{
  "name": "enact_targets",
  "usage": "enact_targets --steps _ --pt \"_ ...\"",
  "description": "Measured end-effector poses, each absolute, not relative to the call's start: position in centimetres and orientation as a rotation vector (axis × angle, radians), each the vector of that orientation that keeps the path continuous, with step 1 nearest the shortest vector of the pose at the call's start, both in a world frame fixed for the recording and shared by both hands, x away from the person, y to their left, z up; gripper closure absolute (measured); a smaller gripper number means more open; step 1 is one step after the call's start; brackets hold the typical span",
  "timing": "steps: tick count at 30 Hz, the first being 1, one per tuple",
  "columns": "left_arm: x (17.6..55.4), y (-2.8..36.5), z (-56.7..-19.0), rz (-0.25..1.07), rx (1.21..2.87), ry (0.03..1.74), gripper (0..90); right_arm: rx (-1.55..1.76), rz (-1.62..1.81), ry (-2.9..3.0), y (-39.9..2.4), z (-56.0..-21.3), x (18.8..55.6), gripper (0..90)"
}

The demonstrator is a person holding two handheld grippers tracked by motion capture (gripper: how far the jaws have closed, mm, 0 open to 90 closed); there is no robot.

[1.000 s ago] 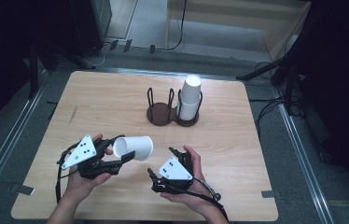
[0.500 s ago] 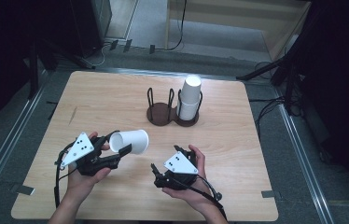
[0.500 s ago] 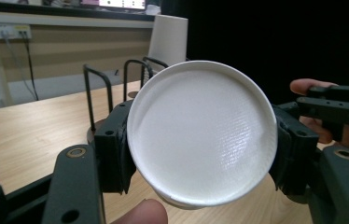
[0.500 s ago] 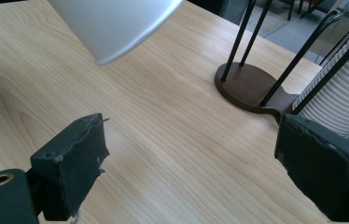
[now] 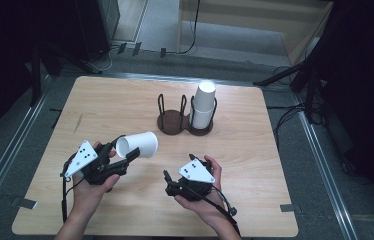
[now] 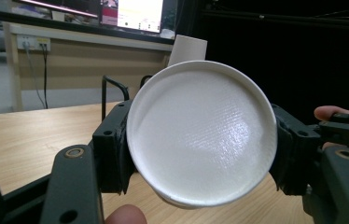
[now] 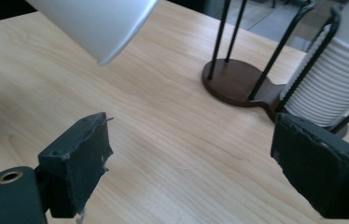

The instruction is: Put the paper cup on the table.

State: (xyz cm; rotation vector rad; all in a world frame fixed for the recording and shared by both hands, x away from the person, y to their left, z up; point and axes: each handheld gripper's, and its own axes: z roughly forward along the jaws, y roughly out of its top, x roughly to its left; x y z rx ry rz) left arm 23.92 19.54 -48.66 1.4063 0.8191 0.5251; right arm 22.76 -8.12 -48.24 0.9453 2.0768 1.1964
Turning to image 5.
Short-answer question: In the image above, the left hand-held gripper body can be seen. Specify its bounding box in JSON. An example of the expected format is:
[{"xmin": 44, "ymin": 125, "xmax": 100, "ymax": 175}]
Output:
[{"xmin": 62, "ymin": 139, "xmax": 130, "ymax": 186}]

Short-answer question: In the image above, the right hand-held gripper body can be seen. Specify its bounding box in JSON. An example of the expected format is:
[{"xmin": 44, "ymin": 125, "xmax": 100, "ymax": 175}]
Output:
[{"xmin": 164, "ymin": 158, "xmax": 216, "ymax": 202}]

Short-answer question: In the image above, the white paper cup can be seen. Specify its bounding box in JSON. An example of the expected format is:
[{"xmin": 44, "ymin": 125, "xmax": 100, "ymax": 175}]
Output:
[
  {"xmin": 115, "ymin": 131, "xmax": 160, "ymax": 160},
  {"xmin": 193, "ymin": 80, "xmax": 217, "ymax": 113},
  {"xmin": 190, "ymin": 107, "xmax": 215, "ymax": 131}
]

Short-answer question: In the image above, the dark brown double cup holder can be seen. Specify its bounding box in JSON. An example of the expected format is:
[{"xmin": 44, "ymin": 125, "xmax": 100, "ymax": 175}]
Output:
[{"xmin": 156, "ymin": 93, "xmax": 218, "ymax": 137}]

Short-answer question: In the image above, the person's right hand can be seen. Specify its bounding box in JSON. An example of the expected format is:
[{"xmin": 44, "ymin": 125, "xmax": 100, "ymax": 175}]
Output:
[{"xmin": 173, "ymin": 154, "xmax": 233, "ymax": 230}]

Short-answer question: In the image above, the person's left hand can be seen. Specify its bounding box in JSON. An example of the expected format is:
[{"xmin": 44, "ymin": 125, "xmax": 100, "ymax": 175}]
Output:
[{"xmin": 71, "ymin": 141, "xmax": 121, "ymax": 215}]

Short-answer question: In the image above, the grey tape strip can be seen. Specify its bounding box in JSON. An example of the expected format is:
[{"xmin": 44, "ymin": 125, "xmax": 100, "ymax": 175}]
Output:
[
  {"xmin": 10, "ymin": 195, "xmax": 39, "ymax": 210},
  {"xmin": 279, "ymin": 203, "xmax": 302, "ymax": 214}
]

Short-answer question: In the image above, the black tripod stand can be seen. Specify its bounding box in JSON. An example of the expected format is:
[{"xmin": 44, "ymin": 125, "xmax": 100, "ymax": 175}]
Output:
[
  {"xmin": 28, "ymin": 41, "xmax": 103, "ymax": 108},
  {"xmin": 253, "ymin": 54, "xmax": 328, "ymax": 125}
]

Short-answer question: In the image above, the black cabinet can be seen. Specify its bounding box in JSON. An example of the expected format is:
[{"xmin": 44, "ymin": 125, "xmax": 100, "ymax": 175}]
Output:
[{"xmin": 74, "ymin": 0, "xmax": 121, "ymax": 62}]

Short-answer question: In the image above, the light wooden shelf unit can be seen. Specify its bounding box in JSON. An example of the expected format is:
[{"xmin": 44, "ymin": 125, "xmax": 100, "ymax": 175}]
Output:
[{"xmin": 177, "ymin": 0, "xmax": 335, "ymax": 67}]

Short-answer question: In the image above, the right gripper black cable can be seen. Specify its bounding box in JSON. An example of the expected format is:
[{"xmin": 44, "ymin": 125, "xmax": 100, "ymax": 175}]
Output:
[{"xmin": 188, "ymin": 184, "xmax": 242, "ymax": 235}]

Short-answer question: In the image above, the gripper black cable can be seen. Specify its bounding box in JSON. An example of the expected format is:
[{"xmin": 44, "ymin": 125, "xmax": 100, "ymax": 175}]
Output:
[
  {"xmin": 188, "ymin": 184, "xmax": 242, "ymax": 235},
  {"xmin": 60, "ymin": 173, "xmax": 86, "ymax": 224}
]

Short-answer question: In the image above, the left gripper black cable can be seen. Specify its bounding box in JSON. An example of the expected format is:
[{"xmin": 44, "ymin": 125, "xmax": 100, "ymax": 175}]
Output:
[{"xmin": 60, "ymin": 173, "xmax": 86, "ymax": 224}]

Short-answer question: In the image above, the metal floor rail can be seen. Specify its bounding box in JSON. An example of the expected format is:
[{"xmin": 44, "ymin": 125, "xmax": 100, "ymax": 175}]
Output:
[
  {"xmin": 291, "ymin": 93, "xmax": 359, "ymax": 240},
  {"xmin": 0, "ymin": 73, "xmax": 53, "ymax": 232}
]

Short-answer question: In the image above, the white floor cable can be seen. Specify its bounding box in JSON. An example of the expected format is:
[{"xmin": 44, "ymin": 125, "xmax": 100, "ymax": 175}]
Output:
[{"xmin": 87, "ymin": 45, "xmax": 118, "ymax": 73}]

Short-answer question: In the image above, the bundle of black floor cables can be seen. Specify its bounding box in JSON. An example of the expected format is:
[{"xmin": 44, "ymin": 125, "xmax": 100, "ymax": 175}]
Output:
[{"xmin": 266, "ymin": 102, "xmax": 327, "ymax": 145}]

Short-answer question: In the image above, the black hanging cable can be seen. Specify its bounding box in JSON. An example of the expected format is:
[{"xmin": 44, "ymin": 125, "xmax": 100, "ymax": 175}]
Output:
[{"xmin": 174, "ymin": 0, "xmax": 202, "ymax": 56}]

